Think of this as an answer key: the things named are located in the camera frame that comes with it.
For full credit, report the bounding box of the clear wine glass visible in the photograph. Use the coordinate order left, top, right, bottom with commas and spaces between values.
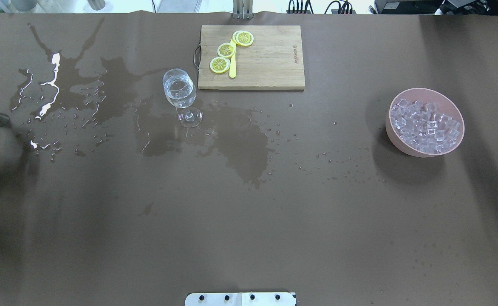
162, 68, 203, 128

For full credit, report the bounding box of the pile of ice cubes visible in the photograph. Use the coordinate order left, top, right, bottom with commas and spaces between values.
389, 98, 463, 156

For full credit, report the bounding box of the middle lemon slice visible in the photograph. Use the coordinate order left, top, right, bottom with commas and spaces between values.
217, 42, 237, 59

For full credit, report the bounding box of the yellow plastic knife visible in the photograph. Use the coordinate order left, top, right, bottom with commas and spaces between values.
228, 38, 237, 79

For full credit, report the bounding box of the far lemon slice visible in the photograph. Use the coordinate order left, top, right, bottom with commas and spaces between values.
232, 30, 254, 47

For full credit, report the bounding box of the bamboo cutting board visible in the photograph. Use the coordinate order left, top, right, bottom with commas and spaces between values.
197, 25, 306, 90

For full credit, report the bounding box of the black monitor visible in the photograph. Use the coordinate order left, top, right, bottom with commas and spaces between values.
374, 0, 498, 16

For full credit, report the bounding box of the pink bowl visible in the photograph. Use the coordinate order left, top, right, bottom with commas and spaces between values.
385, 88, 465, 158

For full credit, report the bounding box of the lemon slice near handle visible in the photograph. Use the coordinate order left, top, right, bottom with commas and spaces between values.
209, 57, 230, 74

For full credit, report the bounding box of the aluminium frame post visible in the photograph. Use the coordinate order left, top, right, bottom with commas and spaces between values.
232, 0, 254, 20

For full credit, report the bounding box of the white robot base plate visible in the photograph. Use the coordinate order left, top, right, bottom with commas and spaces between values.
184, 291, 297, 306

